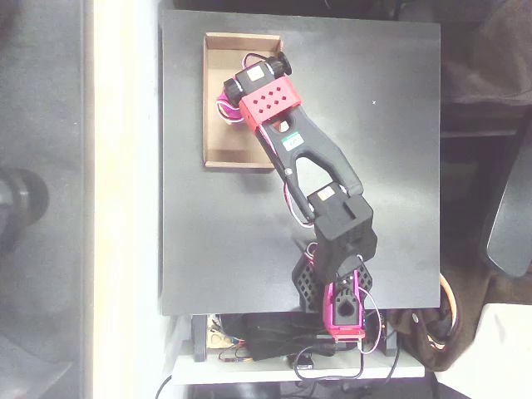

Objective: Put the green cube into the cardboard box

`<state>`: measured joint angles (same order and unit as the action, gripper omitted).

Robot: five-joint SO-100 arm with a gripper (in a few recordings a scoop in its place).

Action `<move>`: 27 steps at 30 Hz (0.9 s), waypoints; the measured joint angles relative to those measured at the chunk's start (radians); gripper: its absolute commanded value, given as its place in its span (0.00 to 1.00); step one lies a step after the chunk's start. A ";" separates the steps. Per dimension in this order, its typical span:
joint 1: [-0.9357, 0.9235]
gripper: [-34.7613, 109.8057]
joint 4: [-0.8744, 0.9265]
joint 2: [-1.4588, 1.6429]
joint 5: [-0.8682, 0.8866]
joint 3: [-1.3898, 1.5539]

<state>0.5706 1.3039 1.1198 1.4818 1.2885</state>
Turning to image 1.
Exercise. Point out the black fabric bag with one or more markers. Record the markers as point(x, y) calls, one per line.
point(274, 336)

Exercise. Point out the shallow cardboard box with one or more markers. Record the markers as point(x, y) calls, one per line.
point(216, 141)

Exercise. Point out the white shelf board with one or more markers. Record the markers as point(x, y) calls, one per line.
point(249, 370)

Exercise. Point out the magenta gripper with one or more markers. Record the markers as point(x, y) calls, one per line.
point(224, 109)

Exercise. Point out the small black connector box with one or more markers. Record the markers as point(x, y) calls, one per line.
point(305, 361)

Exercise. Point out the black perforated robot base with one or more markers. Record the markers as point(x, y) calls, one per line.
point(305, 282)

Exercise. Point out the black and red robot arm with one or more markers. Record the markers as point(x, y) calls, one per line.
point(316, 149)

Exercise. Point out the black round cylinder object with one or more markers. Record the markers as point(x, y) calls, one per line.
point(21, 199)

